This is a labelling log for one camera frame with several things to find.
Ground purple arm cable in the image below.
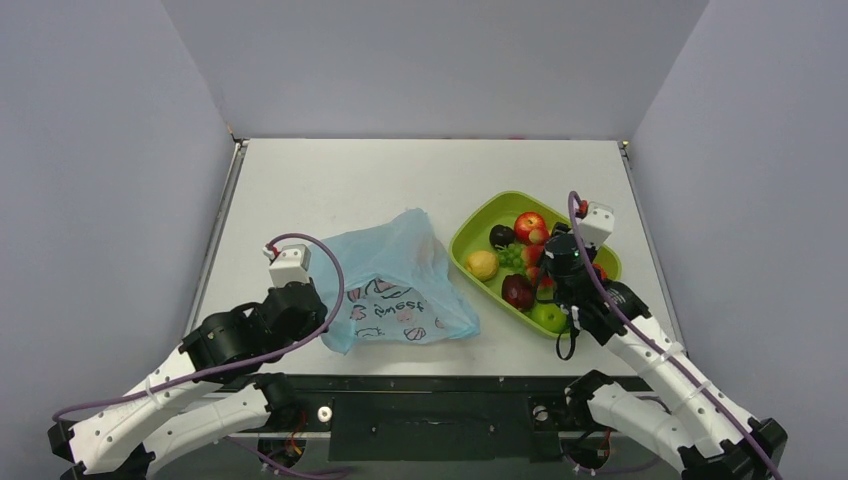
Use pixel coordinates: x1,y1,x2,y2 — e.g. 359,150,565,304
567,190,786,480
51,232,347,424

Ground green fake apple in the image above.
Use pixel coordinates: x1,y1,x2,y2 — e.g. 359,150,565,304
530,303,568,335

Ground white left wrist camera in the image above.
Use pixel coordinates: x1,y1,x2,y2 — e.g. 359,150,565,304
262,244,311,288

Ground green fake grapes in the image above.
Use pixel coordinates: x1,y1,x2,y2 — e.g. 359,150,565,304
495,243,526,272

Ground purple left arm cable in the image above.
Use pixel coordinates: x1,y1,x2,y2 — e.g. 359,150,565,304
51,232,347,424

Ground yellow fake lemon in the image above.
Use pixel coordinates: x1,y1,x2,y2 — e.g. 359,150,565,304
464,250,500,282

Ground dark purple fake plum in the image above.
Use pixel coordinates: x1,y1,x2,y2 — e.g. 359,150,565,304
488,224,516,249

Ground small red fake apple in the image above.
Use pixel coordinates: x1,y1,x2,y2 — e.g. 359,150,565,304
592,263,608,283

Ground green plastic tray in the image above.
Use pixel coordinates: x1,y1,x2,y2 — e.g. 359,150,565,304
450,191,620,338

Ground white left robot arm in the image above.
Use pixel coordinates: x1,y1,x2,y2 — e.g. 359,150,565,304
48,281,327,479

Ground blue printed plastic bag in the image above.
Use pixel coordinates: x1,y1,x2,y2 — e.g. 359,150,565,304
308,208,480,354

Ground dark red fake fruit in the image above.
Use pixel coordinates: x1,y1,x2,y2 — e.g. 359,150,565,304
501,274,535,312

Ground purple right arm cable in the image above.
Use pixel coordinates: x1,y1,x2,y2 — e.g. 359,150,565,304
567,190,786,480

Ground red fake strawberry bunch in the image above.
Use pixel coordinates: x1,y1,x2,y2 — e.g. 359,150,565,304
521,228,553,289

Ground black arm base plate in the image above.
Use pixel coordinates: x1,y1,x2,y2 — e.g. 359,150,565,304
240,374,610,466

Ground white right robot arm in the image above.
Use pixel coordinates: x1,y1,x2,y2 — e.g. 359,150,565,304
539,223,788,479

